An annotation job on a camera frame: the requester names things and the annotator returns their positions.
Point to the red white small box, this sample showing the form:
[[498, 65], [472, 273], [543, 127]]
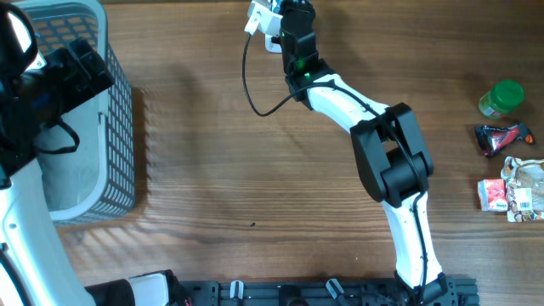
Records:
[[492, 195]]

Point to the white brown snack pouch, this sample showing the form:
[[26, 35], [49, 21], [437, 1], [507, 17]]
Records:
[[524, 189]]

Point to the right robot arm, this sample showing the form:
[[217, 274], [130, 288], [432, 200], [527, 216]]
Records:
[[392, 159]]

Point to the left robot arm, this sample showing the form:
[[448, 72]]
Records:
[[32, 256]]

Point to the blue mouthwash bottle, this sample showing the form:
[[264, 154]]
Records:
[[276, 6]]

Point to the red black small packet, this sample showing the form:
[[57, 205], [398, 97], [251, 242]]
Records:
[[492, 140]]

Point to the green lid spice jar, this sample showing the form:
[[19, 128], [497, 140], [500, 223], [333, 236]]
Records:
[[502, 99]]

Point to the grey plastic mesh basket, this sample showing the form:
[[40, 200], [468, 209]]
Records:
[[96, 182]]

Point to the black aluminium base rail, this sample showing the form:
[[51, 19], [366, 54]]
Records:
[[445, 291]]

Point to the white barcode scanner box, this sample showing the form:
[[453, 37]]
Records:
[[273, 44]]

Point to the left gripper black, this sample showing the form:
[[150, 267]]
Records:
[[64, 61]]

